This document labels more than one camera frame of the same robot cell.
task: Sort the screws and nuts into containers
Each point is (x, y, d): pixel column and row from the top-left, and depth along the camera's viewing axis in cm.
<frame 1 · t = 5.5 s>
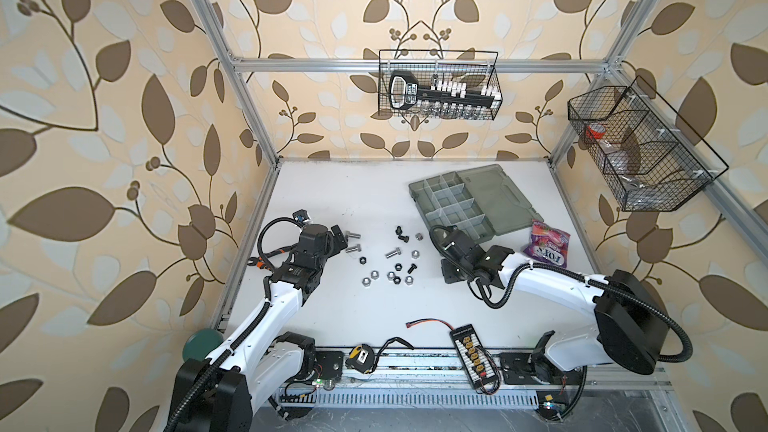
left hand: (328, 232, 84), fingers open
right hand: (448, 271, 86), fingers closed
grey compartment organizer box: (483, 201, 110), on the table
pink candy bag: (547, 244, 93), point 5 cm above the table
silver bolt middle: (393, 253, 96), on the table
black bolt top: (399, 230, 101), point 2 cm above the table
black bolt: (405, 238, 99), point 2 cm above the table
silver nut upper: (419, 236, 101), on the table
silver nut right middle: (415, 254, 96), on the table
black nut left: (362, 262, 95), on the table
black nut center: (398, 266, 93), on the table
black bolt lower: (413, 266, 93), on the table
silver nut bottom left: (366, 281, 91), on the table
silver nut bottom: (375, 274, 92), on the table
silver nut bottom 2: (390, 275, 93), on the table
black nut bottom: (397, 280, 91), on the table
silver nut bottom right: (409, 280, 91), on the table

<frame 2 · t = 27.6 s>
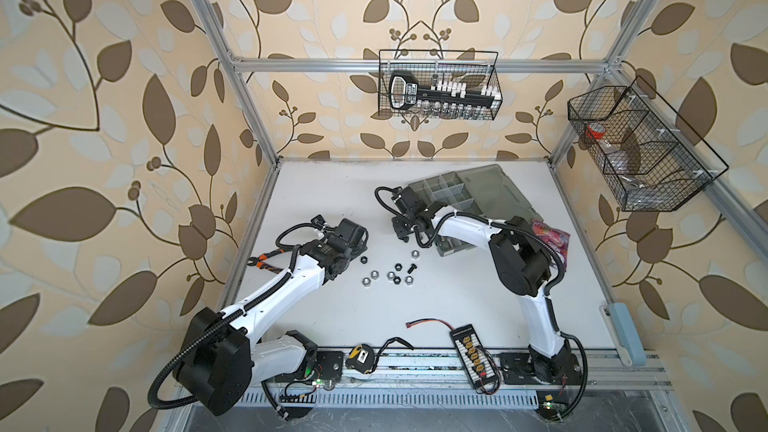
left hand: (350, 246, 85), fingers open
right hand: (401, 224, 98), fingers closed
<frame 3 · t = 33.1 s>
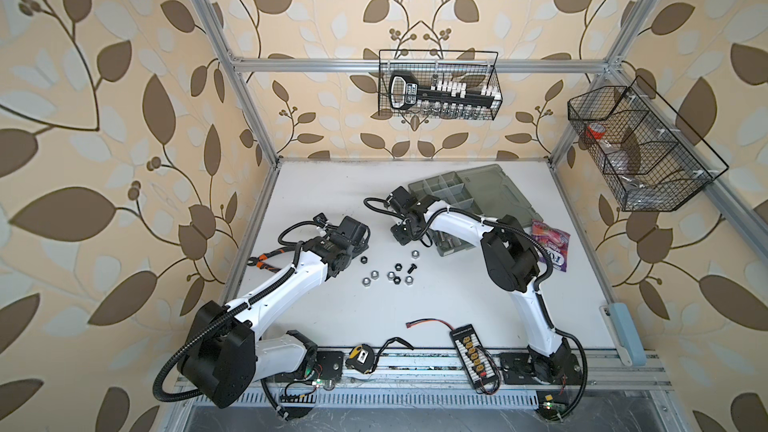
left hand: (351, 245, 85), fingers open
right hand: (403, 235, 97), fingers closed
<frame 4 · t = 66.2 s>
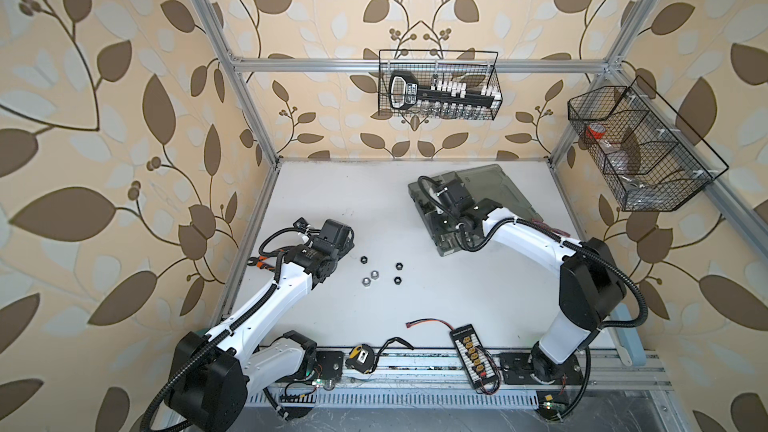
left hand: (336, 245, 83), fingers open
right hand: (433, 224, 89), fingers closed
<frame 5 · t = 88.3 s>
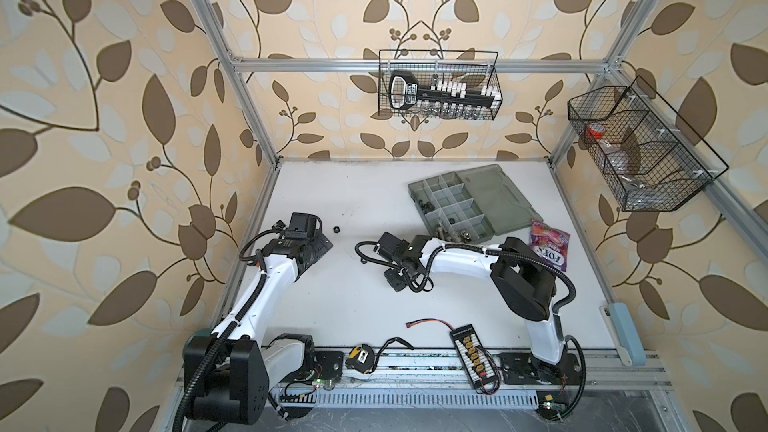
left hand: (316, 249, 85), fingers open
right hand: (398, 281, 89), fingers closed
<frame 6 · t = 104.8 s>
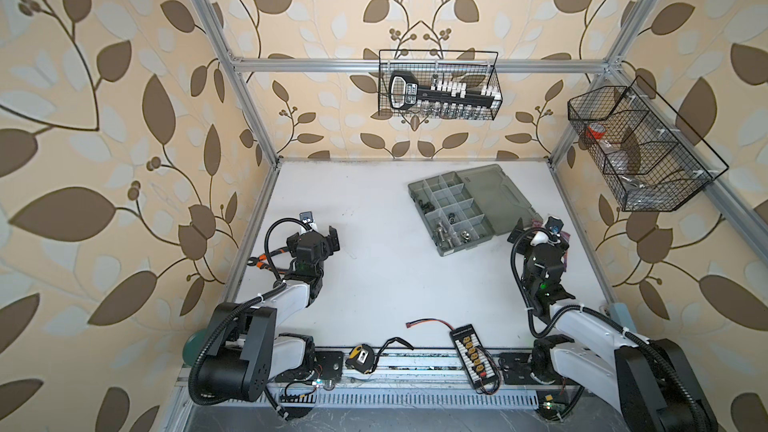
left hand: (316, 228, 89), fingers open
right hand: (539, 229, 83), fingers open
